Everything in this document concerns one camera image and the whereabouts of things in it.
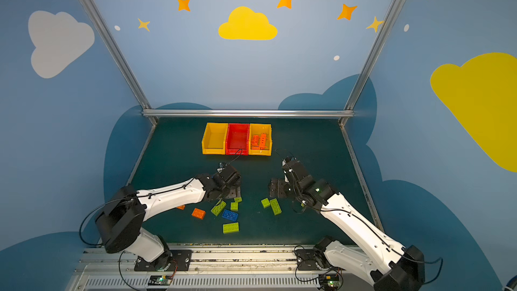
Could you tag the green 2x4 lego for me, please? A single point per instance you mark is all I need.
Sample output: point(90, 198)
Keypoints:
point(231, 228)
point(275, 205)

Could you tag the small orange lego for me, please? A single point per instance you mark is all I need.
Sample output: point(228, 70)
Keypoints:
point(255, 142)

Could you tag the green 2x4 lego bottom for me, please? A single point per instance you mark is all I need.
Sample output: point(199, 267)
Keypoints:
point(231, 228)

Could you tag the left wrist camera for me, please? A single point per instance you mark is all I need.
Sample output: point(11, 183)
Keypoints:
point(221, 166)

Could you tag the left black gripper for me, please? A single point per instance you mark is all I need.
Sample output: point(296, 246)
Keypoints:
point(231, 188)

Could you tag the right circuit board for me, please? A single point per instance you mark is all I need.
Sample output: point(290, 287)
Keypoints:
point(330, 282)

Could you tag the right yellow bin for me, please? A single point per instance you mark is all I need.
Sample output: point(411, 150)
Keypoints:
point(257, 129)

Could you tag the aluminium front rail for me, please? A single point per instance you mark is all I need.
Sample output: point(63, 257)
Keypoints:
point(212, 267)

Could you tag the yellow bin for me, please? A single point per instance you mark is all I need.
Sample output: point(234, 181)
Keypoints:
point(257, 129)
point(214, 139)

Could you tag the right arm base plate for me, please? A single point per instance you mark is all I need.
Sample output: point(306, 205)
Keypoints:
point(310, 260)

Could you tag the red middle bin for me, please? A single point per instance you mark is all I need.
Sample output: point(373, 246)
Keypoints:
point(237, 141)

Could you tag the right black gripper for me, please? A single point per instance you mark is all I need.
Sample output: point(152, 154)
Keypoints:
point(279, 188)

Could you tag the orange 2x2 lego low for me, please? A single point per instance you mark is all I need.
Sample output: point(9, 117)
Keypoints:
point(198, 213)

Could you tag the circuit board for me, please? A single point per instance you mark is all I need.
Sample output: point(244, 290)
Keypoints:
point(160, 280)
point(330, 282)

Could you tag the aluminium frame back bar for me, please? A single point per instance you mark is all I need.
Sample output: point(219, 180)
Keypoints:
point(281, 114)

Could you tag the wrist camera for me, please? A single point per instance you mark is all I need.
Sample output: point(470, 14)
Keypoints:
point(221, 166)
point(287, 172)

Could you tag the long orange lego piece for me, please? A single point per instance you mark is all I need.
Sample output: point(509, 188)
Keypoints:
point(263, 141)

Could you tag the left circuit board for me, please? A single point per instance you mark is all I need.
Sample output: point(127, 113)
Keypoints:
point(160, 280)

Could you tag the left yellow bin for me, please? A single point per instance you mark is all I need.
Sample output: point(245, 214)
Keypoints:
point(214, 139)

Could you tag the green 2x4 lego slanted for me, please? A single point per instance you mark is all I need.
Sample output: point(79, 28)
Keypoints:
point(218, 208)

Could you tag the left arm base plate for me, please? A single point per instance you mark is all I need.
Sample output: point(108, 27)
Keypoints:
point(170, 261)

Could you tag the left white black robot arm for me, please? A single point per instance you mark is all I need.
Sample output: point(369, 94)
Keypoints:
point(120, 221)

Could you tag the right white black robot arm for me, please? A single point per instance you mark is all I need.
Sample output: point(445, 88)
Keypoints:
point(380, 261)

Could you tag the blue 2x4 lego brick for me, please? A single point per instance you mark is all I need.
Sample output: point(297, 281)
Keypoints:
point(230, 215)

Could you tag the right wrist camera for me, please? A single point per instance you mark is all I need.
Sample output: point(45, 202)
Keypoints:
point(287, 172)

